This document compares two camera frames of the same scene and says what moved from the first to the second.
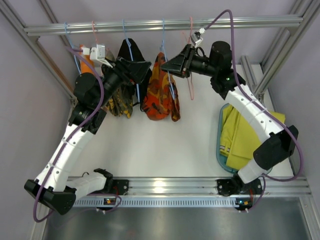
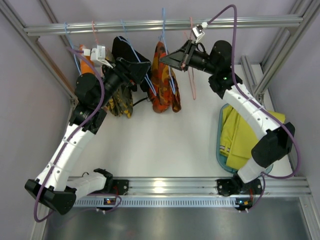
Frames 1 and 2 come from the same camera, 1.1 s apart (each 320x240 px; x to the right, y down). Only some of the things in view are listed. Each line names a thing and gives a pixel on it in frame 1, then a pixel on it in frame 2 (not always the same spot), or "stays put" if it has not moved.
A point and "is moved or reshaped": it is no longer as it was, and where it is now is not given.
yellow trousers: x=238 y=140 stays put
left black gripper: x=121 y=70 stays put
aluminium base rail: x=284 y=187 stays put
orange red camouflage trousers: x=162 y=99 is moved or reshaped
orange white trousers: x=85 y=68 stays put
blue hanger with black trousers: x=129 y=44 → x=130 y=42
